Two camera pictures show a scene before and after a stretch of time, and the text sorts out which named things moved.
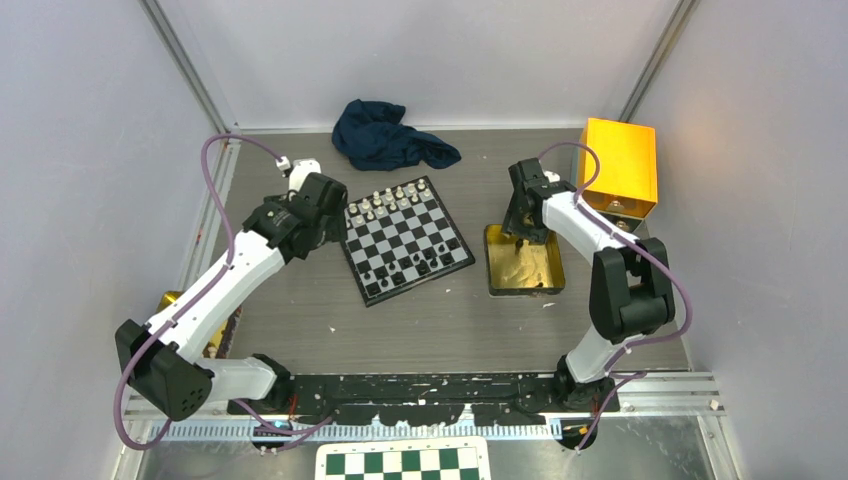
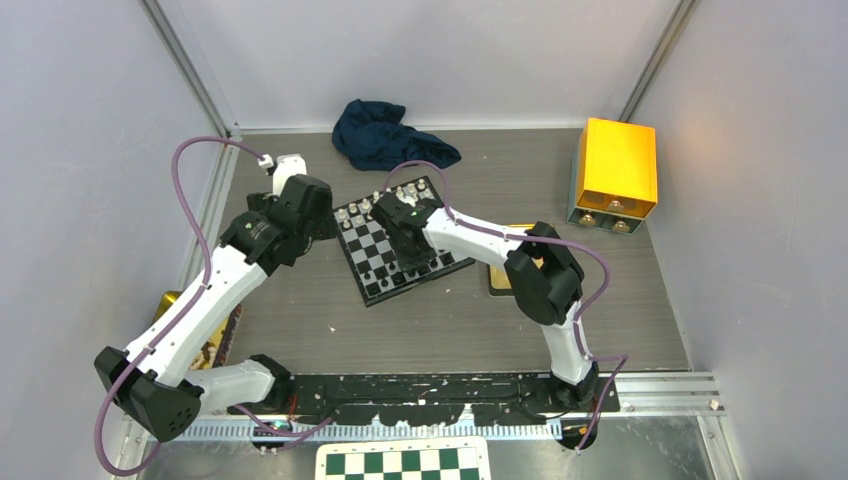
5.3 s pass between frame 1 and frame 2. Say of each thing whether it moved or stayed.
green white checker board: stayed
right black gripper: moved
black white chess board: stayed
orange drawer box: stayed
